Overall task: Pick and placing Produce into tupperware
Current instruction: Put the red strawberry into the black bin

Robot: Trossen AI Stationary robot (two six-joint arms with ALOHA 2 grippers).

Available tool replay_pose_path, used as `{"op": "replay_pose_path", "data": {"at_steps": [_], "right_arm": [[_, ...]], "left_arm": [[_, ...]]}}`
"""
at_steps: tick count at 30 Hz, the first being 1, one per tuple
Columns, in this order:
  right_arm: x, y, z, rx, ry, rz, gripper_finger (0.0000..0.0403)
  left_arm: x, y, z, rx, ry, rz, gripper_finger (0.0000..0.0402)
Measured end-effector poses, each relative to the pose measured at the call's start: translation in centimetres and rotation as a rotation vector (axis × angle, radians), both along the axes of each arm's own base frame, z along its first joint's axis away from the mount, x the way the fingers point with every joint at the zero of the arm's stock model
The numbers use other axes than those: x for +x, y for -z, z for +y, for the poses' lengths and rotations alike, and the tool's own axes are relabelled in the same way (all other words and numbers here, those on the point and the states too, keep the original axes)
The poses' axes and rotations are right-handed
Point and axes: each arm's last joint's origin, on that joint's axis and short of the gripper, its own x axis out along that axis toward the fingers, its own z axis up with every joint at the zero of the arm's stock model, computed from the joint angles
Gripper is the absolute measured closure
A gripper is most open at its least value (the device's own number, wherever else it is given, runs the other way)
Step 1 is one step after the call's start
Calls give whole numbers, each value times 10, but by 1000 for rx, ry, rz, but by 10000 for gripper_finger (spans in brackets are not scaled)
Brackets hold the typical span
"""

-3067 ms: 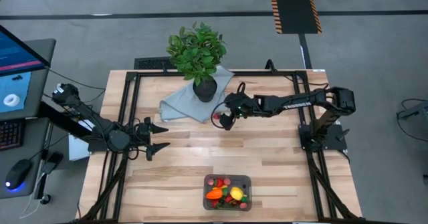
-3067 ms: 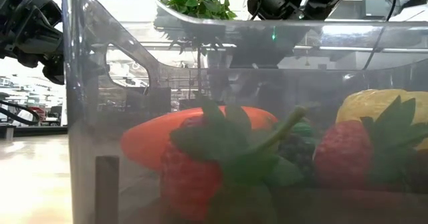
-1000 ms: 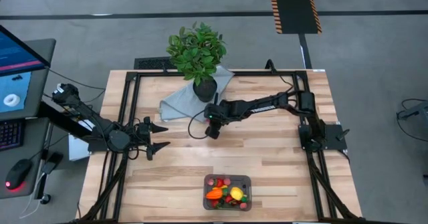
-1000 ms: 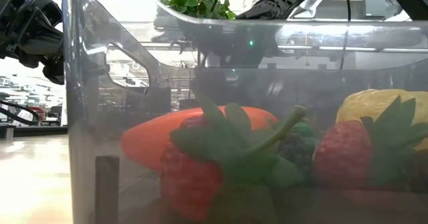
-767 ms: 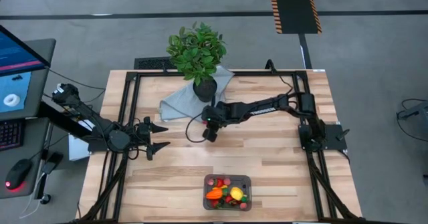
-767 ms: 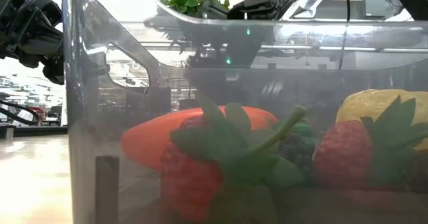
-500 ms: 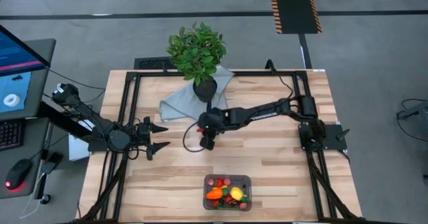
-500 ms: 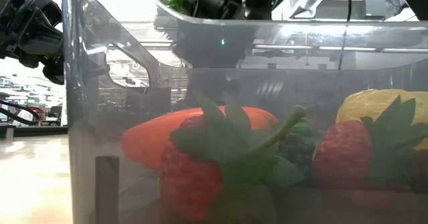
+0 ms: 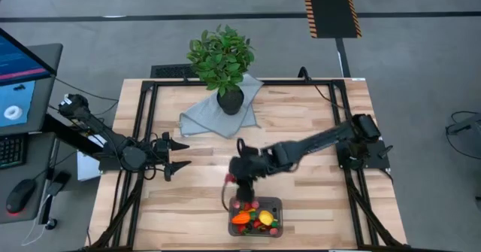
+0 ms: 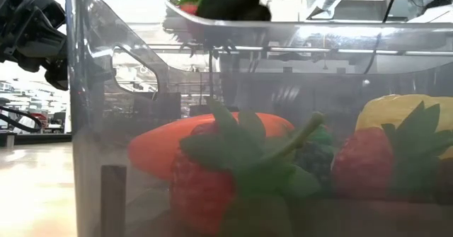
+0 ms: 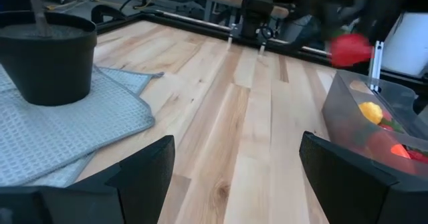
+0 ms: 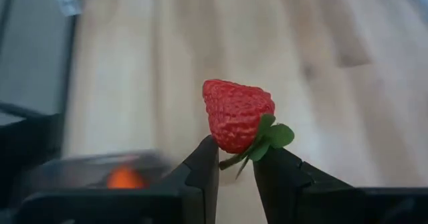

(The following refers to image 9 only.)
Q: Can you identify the white box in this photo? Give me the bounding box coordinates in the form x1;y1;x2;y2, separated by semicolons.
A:
77;133;110;181

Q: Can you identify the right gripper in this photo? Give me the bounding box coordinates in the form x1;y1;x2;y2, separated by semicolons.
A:
228;148;274;203

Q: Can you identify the black hazard striped mat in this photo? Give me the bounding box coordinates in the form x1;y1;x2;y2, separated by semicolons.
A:
301;0;363;39

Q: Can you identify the black phone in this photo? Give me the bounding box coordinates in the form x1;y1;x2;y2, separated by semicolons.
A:
45;171;72;197

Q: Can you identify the grey computer desk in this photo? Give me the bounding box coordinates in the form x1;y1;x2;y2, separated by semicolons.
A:
0;131;58;225

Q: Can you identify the black computer mouse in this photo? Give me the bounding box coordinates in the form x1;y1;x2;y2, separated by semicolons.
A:
5;178;37;214

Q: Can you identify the green potted plant, black pot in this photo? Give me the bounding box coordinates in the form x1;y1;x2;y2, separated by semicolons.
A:
186;23;256;116

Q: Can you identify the orange toy carrot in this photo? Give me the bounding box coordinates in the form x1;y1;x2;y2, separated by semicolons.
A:
230;210;259;226

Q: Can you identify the black aluminium table frame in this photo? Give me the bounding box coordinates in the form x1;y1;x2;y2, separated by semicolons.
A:
85;77;411;252

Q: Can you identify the computer monitor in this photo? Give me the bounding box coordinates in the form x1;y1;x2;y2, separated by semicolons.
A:
0;28;64;136

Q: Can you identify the clear plastic tupperware container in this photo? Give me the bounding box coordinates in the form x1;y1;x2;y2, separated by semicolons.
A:
227;196;283;238

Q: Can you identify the black looped floor cable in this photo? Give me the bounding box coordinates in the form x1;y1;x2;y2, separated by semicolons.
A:
444;111;481;162

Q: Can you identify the black keyboard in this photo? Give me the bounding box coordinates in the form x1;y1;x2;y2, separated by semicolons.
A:
0;133;28;170

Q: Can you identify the grey stand base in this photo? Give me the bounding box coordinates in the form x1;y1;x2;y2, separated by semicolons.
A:
446;112;481;136

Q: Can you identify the black floor grate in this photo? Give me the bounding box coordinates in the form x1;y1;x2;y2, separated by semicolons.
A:
150;63;200;79

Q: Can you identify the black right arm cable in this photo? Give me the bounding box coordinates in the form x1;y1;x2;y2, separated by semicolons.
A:
313;83;354;114

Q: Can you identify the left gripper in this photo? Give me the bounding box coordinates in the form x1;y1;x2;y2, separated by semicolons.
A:
152;131;192;182

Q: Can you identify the grey waffle cloth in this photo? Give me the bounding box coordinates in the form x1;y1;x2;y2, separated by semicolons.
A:
178;73;265;139

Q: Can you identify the yellow toy lemon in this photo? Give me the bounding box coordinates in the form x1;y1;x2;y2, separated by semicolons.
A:
258;209;276;226

